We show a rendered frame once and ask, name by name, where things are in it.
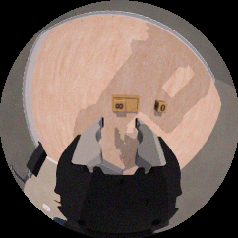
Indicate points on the brown wooden tray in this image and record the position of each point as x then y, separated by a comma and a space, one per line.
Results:
132, 101

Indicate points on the brown wooden number cube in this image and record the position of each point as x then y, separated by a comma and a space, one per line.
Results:
119, 104
160, 106

